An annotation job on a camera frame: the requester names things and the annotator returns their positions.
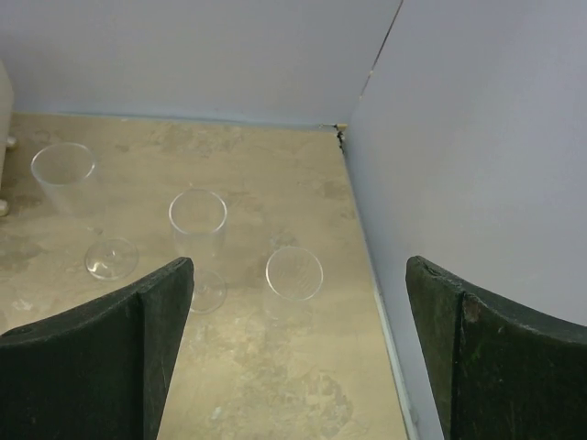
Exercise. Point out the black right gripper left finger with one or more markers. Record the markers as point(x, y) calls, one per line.
point(101, 370)

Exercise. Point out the clear flute glass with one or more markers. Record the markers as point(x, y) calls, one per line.
point(293, 278)
point(198, 219)
point(68, 174)

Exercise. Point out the clear flute glass back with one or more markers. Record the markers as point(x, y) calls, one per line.
point(68, 174)

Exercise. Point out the white round drawer cabinet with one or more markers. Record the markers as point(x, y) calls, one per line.
point(6, 108)

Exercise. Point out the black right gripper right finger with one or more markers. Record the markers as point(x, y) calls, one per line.
point(497, 369)

